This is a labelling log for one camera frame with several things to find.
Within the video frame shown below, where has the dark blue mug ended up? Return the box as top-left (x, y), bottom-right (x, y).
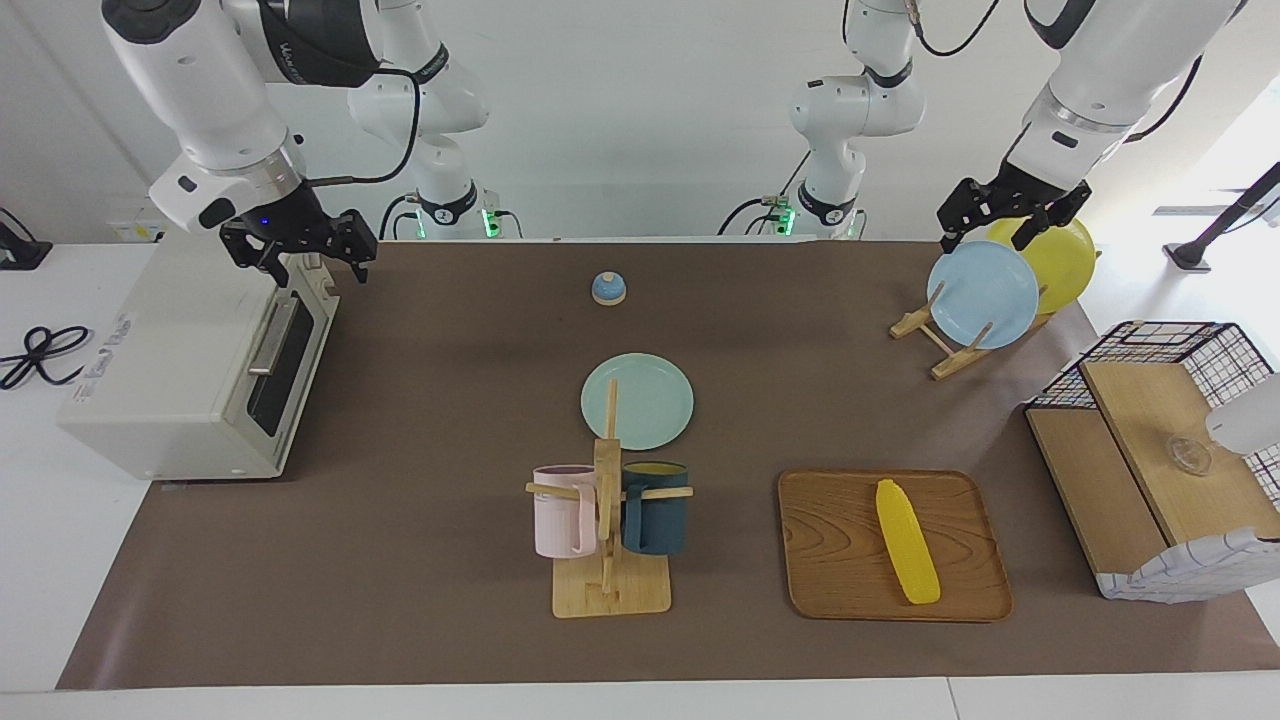
top-left (621, 461), bottom-right (690, 557)

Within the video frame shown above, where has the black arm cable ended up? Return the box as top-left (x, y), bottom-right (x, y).
top-left (300, 65), bottom-right (421, 188)
top-left (1128, 55), bottom-right (1203, 144)

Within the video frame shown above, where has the black stand leg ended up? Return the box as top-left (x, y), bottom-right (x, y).
top-left (1163, 160), bottom-right (1280, 273)

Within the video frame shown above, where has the yellow plate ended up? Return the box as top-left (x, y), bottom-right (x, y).
top-left (987, 217), bottom-right (1098, 315)

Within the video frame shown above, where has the white toaster oven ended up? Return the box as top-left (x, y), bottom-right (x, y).
top-left (57, 235), bottom-right (339, 481)

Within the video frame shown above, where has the mint green plate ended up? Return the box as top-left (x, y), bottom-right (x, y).
top-left (581, 353), bottom-right (695, 451)

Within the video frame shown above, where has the white wall socket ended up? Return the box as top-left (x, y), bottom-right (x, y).
top-left (108, 205), bottom-right (169, 243)

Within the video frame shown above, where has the pink mug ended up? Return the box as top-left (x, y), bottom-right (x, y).
top-left (532, 464), bottom-right (599, 559)

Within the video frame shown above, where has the black clamp base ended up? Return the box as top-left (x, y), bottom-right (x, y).
top-left (0, 207), bottom-right (53, 271)

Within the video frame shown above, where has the wooden plate rack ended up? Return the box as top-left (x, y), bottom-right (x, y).
top-left (890, 300), bottom-right (1053, 381)

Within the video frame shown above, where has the yellow corn cob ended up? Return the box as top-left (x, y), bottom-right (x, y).
top-left (876, 479), bottom-right (942, 605)

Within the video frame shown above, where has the black coiled cable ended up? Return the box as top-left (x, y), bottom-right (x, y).
top-left (0, 325), bottom-right (93, 391)

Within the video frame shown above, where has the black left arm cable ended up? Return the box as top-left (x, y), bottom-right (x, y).
top-left (1128, 55), bottom-right (1203, 144)

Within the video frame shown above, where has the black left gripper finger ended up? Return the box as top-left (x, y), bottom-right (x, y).
top-left (1010, 185), bottom-right (1091, 251)
top-left (938, 180), bottom-right (991, 251)

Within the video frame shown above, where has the small clear glass bowl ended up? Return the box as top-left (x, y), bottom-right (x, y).
top-left (1165, 432), bottom-right (1214, 477)

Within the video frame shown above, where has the light blue plate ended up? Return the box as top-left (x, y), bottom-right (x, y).
top-left (927, 240), bottom-right (1041, 350)

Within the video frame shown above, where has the wooden shelf with wire basket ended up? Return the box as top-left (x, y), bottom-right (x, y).
top-left (1025, 320), bottom-right (1280, 604)

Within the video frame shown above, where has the metal base frame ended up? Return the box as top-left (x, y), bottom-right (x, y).
top-left (245, 283), bottom-right (339, 441)

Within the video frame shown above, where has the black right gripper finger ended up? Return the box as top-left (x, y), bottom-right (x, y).
top-left (228, 242), bottom-right (291, 289)
top-left (338, 210), bottom-right (379, 286)

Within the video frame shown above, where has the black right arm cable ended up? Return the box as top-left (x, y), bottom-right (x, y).
top-left (300, 65), bottom-right (421, 188)

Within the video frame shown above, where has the wooden mug stand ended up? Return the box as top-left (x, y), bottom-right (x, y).
top-left (525, 378), bottom-right (694, 619)

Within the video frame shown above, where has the black base cable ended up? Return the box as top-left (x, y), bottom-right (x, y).
top-left (378, 192), bottom-right (421, 241)
top-left (718, 150), bottom-right (811, 237)

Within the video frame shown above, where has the brown table mat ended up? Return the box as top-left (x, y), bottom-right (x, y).
top-left (57, 238), bottom-right (1280, 691)

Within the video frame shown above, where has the white rounded object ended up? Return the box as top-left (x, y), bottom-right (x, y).
top-left (1205, 372), bottom-right (1280, 456)

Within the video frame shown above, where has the brown wooden tray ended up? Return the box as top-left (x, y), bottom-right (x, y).
top-left (777, 469), bottom-right (1014, 623)

